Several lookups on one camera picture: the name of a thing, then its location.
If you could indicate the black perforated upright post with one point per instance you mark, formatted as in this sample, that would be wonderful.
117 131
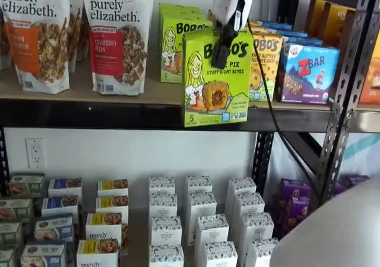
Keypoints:
338 115
2 160
264 160

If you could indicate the green label food box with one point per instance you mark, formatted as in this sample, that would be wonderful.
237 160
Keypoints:
26 184
15 210
6 258
10 234

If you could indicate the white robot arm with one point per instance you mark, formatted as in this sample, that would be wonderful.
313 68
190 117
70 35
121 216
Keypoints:
332 228

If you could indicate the brown orange snack box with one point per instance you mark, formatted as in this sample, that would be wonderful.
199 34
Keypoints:
338 26
314 17

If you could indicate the white wall outlet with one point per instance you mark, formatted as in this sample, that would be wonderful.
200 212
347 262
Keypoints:
34 153

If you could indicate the purple cookie box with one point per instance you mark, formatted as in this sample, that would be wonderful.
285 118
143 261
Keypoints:
300 213
295 187
354 180

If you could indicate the blue label food box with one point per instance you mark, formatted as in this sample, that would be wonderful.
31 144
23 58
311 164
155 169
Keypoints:
43 255
53 228
60 204
65 187

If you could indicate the grey horizontal shelf beam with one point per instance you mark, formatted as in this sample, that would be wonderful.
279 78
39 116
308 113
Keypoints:
366 121

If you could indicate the wooden shelf board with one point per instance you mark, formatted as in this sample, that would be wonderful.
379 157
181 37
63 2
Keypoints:
136 234
78 84

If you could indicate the black diagonal shelf brace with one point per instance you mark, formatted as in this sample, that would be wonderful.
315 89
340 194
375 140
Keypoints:
311 157

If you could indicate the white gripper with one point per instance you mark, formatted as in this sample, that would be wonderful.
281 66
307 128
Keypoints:
234 0

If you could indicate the black horizontal shelf beam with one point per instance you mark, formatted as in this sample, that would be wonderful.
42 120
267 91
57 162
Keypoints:
118 115

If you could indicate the orange label granola bag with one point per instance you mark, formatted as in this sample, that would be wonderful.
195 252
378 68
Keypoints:
4 41
35 41

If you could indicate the yellow Bobo's peanut butter box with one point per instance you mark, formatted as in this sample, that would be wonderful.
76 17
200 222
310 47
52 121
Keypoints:
210 15
271 68

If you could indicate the white teal plastic sheet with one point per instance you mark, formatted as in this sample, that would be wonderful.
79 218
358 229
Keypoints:
365 154

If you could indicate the yellow label granola box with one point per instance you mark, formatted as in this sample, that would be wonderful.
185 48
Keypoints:
112 187
98 253
112 204
104 227

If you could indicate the blue Zbar box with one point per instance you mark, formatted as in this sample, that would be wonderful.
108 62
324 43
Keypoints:
291 32
273 24
308 74

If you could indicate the yellow apple pie oat box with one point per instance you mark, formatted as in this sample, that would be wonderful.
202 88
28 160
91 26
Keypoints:
216 95

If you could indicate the green Bobo's apple pie box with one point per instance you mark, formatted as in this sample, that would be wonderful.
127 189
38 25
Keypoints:
178 6
181 12
172 56

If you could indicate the white patterned carton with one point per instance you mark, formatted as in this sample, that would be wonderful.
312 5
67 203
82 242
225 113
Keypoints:
202 204
248 204
161 185
219 255
166 256
166 231
211 230
258 253
242 186
255 227
163 206
199 184

